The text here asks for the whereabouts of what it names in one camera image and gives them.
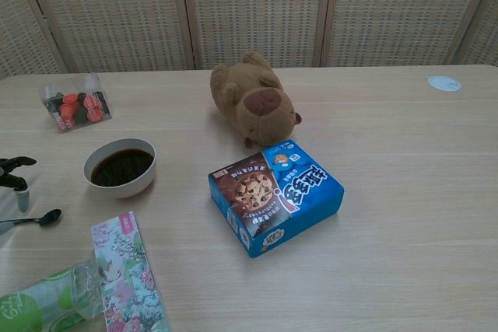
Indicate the brown capybara plush toy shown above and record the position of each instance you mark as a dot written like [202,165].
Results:
[253,102]

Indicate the woven bamboo folding screen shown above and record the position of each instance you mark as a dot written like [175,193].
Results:
[249,9]

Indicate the clear box with red-black pieces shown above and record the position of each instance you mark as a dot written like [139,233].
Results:
[76,104]

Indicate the clear bottle with green label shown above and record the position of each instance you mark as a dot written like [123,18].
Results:
[43,301]

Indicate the pink floral carton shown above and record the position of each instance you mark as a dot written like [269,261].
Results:
[124,270]

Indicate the black plastic spoon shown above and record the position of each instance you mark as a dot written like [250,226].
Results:
[50,217]

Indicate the cup of dark coffee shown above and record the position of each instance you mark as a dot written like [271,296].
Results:
[120,168]

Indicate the blue cookie box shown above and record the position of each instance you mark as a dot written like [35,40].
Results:
[272,196]

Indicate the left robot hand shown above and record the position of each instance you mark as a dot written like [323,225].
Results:
[11,180]

